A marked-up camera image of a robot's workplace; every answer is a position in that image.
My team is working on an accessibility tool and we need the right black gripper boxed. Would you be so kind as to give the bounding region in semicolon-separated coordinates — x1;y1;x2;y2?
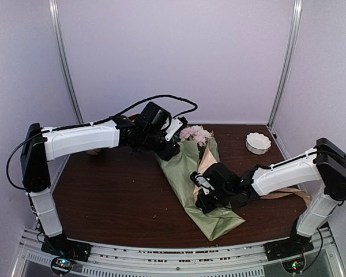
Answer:
195;188;234;215

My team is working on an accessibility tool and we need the green and peach wrapping paper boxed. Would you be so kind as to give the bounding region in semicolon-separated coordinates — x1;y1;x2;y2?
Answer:
156;137;246;242

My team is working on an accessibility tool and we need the pink rose stem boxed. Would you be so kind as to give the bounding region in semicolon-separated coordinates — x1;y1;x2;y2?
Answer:
179;127;197;142

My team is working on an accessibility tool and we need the white rose stem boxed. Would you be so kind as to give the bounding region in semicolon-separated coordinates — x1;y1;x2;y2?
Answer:
190;125;213;147

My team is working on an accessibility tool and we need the beige ribbon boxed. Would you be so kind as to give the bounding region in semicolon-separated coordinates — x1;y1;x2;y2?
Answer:
260;188;312;206

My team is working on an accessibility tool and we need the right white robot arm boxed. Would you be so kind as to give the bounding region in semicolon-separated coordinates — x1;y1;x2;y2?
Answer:
190;138;346;255

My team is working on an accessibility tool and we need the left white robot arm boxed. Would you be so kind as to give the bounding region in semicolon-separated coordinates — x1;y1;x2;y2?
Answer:
13;102;187;256

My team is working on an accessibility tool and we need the small white round bowl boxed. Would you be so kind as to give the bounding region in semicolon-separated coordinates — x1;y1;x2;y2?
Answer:
87;149;102;155

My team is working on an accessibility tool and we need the white scalloped bowl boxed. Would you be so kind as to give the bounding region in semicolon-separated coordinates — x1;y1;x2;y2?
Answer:
245;132;272;155

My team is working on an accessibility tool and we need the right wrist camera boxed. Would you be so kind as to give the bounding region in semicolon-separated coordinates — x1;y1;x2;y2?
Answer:
190;171;213;196

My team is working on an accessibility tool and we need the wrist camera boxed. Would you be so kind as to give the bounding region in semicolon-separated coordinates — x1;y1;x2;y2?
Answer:
162;117;187;143
190;171;213;196

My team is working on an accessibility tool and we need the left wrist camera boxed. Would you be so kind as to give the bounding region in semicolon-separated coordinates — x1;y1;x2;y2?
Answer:
162;117;187;143

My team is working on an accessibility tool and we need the front aluminium rail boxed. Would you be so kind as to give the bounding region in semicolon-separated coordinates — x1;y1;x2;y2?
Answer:
9;227;346;276

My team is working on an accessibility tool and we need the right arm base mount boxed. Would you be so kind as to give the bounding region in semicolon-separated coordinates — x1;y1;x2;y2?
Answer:
264;238;314;275

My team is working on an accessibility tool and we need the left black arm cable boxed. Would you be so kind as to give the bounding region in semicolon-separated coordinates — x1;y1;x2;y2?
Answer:
6;93;199;190

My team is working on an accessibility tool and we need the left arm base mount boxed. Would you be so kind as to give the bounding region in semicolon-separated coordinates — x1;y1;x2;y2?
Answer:
41;241;92;275

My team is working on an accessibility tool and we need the left aluminium frame post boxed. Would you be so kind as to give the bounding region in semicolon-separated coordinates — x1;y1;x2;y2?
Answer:
48;0;84;123

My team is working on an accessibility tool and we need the aluminium frame post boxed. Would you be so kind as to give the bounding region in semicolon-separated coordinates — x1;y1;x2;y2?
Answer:
48;0;84;123
267;0;303;129

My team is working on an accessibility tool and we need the right aluminium frame post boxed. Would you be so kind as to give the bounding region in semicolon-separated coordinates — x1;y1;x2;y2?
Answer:
267;0;303;129

